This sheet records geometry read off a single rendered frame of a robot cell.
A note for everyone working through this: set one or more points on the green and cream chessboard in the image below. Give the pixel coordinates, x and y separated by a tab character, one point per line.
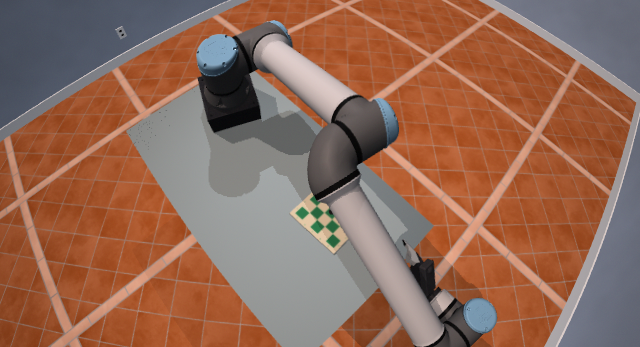
314	216

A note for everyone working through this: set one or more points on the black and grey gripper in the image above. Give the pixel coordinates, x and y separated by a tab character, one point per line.
415	262

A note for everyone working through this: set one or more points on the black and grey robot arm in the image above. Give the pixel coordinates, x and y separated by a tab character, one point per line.
363	129

